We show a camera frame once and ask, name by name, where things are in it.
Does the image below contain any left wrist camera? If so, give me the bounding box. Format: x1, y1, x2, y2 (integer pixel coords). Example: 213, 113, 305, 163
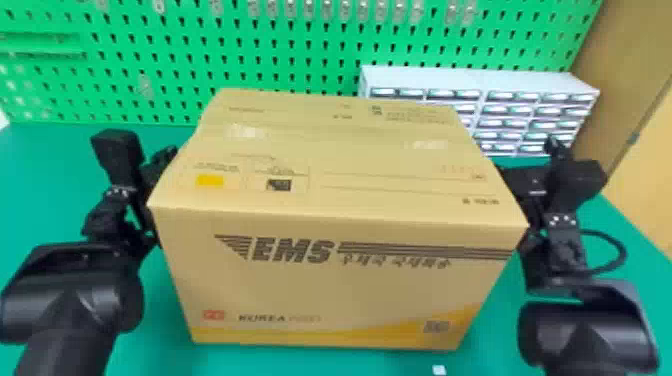
89, 128, 147, 189

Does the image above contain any black cable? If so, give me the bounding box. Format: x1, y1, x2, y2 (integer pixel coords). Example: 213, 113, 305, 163
576, 228, 629, 278

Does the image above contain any white drawer cabinet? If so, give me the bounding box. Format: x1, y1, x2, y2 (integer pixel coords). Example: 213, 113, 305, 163
358, 64, 601, 158

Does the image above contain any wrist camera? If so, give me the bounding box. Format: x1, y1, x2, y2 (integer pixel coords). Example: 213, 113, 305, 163
89, 128, 147, 189
545, 158, 610, 215

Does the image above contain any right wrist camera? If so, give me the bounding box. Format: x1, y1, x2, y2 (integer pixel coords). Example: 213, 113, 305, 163
545, 158, 610, 215

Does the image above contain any cardboard box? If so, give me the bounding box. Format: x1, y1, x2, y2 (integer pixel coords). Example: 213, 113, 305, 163
146, 87, 530, 352

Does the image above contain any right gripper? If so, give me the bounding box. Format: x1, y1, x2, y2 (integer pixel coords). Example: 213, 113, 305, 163
498, 136, 574, 231

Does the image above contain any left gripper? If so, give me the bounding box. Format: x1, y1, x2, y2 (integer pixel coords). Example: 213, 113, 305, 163
136, 145, 180, 207

